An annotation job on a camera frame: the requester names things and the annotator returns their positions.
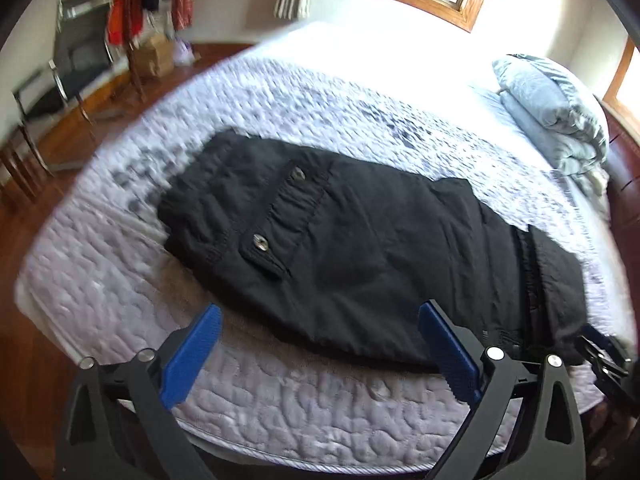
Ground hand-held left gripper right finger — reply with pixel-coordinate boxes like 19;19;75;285
419;300;586;480

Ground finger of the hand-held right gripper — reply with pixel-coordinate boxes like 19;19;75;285
580;324;630;363
575;337;631;378

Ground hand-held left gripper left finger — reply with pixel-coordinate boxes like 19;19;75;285
52;304;223;480

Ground black pants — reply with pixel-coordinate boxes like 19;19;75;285
157;127;588;373

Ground quilted grey mattress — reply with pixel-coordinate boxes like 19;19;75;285
15;20;638;466

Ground wooden headboard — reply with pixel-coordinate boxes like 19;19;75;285
600;100;640;281

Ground white folded cloth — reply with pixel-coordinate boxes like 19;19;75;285
575;169;612;197

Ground folded grey duvet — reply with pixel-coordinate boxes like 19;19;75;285
492;52;611;178

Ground dark wooden chair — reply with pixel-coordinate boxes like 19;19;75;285
0;125;53;201

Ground wooden clothes rack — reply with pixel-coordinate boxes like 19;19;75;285
120;0;148;102

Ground cardboard box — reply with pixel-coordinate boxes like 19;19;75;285
132;35;176;78

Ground orange hanging garment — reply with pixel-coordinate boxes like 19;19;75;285
106;0;138;46

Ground metal frame chair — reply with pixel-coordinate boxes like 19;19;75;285
12;0;126;131

